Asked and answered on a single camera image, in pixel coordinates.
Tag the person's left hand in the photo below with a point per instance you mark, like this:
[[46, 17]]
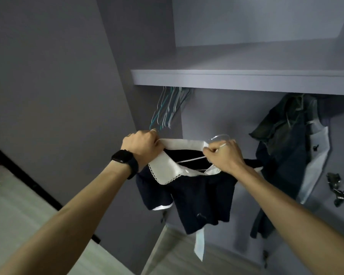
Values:
[[140, 146]]

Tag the person's right hand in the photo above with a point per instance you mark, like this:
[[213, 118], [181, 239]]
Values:
[[228, 158]]

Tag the person's right fingers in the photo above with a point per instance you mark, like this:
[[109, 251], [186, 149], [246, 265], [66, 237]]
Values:
[[212, 151]]

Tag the person's left fingers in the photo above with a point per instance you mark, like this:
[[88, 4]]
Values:
[[157, 141]]

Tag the navy top with white collar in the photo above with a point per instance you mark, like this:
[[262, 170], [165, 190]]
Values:
[[195, 191]]

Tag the person's left forearm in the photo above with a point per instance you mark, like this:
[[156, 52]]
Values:
[[60, 223]]

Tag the person's right forearm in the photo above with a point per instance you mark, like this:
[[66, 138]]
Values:
[[298, 220]]

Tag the black smartwatch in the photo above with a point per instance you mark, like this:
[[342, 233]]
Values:
[[126, 162]]

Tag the dark green hanging garment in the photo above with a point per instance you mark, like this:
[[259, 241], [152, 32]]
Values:
[[278, 123]]

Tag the navy hanging jacket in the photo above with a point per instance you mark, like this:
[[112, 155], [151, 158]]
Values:
[[286, 168]]

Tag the grey wardrobe shelf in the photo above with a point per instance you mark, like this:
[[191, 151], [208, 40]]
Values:
[[243, 75]]

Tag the white hanging shirt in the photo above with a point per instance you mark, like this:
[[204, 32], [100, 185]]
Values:
[[316, 157]]

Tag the dark metal door hinge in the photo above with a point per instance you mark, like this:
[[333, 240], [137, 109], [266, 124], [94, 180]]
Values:
[[336, 189]]

